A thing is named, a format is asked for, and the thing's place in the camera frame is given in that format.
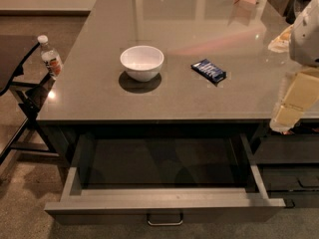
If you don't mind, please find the clear plastic water bottle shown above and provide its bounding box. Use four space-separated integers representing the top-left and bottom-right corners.
38 35 64 80

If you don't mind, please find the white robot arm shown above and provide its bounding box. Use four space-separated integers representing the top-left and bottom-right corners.
269 0 319 132

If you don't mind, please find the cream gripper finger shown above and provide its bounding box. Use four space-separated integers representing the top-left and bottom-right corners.
269 68 319 132
268 25 293 53

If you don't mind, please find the white ceramic bowl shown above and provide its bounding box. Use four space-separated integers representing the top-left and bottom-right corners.
120 46 164 82

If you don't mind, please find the dark folding chair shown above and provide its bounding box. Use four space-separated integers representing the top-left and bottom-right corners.
0 35 56 163

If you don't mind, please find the grey top drawer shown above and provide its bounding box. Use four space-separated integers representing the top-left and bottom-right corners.
45 134 285 227

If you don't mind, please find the blue snack bar wrapper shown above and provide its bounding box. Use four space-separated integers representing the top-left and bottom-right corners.
191 59 226 84

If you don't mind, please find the grey drawer cabinet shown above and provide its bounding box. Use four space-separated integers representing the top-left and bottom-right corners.
39 119 267 164

